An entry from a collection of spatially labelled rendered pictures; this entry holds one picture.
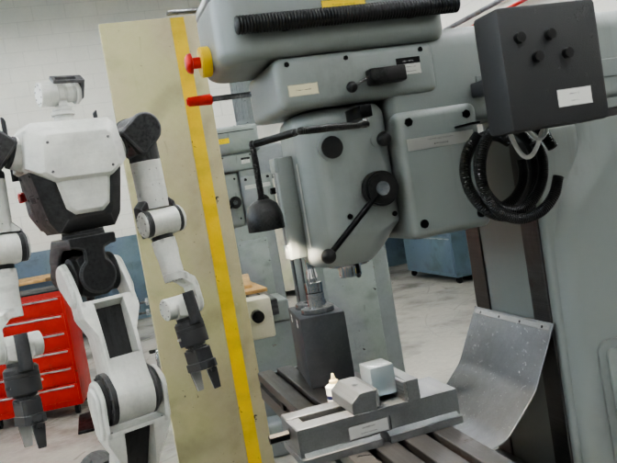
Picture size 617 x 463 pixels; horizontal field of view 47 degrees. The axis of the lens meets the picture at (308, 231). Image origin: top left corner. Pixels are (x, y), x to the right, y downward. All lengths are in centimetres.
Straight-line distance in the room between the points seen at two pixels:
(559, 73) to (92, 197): 125
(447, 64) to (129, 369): 113
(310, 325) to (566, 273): 67
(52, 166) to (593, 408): 142
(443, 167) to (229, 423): 210
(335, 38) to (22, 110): 930
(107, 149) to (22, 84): 861
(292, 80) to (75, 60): 935
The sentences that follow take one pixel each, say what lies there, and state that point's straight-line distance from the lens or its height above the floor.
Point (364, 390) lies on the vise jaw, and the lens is 144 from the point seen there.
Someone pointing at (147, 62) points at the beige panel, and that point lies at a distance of 322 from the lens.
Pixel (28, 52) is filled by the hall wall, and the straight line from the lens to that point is 1071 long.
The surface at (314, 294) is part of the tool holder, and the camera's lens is 189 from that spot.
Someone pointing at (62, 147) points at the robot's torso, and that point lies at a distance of 200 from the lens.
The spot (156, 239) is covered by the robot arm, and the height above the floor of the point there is 140.
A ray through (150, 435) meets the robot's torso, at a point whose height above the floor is 87.
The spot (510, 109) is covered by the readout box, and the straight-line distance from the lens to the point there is 127.
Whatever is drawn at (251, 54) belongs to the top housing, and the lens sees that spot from 136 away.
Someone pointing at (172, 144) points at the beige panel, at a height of 176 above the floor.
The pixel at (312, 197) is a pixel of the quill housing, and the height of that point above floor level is 146.
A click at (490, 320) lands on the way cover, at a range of 176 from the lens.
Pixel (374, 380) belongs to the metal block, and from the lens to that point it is 147.
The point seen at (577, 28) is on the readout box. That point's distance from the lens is 137.
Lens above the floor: 149
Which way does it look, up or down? 4 degrees down
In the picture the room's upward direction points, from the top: 10 degrees counter-clockwise
